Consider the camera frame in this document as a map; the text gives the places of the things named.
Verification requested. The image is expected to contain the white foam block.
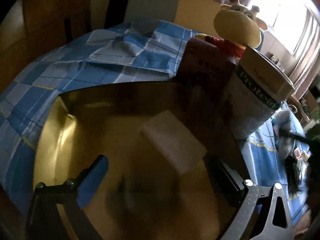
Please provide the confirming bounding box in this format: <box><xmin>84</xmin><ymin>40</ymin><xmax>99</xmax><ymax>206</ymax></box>
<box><xmin>141</xmin><ymin>110</ymin><xmax>207</xmax><ymax>174</ymax></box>

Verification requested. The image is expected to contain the open cardboard box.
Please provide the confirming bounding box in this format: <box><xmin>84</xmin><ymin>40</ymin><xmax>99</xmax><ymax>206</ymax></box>
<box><xmin>34</xmin><ymin>81</ymin><xmax>249</xmax><ymax>239</ymax></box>

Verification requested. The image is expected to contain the dark red box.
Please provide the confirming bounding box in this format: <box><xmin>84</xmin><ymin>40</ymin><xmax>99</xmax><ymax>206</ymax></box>
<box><xmin>174</xmin><ymin>37</ymin><xmax>239</xmax><ymax>155</ymax></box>

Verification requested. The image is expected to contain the white protein powder tub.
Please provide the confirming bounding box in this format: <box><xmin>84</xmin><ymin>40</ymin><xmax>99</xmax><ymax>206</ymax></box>
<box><xmin>225</xmin><ymin>46</ymin><xmax>295</xmax><ymax>140</ymax></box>

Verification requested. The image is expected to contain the pinkish window curtain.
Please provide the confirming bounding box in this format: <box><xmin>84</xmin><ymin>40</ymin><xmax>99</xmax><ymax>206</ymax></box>
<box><xmin>212</xmin><ymin>0</ymin><xmax>319</xmax><ymax>98</ymax></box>

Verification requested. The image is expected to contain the blue plaid bed sheet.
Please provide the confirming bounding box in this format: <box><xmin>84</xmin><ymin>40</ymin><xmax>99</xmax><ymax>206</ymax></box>
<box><xmin>0</xmin><ymin>19</ymin><xmax>312</xmax><ymax>224</ymax></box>

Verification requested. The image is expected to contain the yellow giraffe plush toy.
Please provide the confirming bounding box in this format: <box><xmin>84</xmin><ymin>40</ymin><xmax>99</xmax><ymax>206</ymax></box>
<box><xmin>195</xmin><ymin>0</ymin><xmax>267</xmax><ymax>59</ymax></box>

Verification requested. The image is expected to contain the brown wooden wardrobe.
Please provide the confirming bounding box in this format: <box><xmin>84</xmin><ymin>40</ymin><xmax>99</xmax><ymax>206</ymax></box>
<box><xmin>1</xmin><ymin>0</ymin><xmax>91</xmax><ymax>90</ymax></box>

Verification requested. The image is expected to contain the grey yellow blue headboard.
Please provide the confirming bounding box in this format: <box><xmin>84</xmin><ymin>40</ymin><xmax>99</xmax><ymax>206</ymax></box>
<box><xmin>125</xmin><ymin>0</ymin><xmax>271</xmax><ymax>52</ymax></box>

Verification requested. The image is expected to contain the black rolled mat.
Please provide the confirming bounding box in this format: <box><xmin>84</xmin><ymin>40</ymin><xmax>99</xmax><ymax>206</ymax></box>
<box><xmin>104</xmin><ymin>0</ymin><xmax>129</xmax><ymax>29</ymax></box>

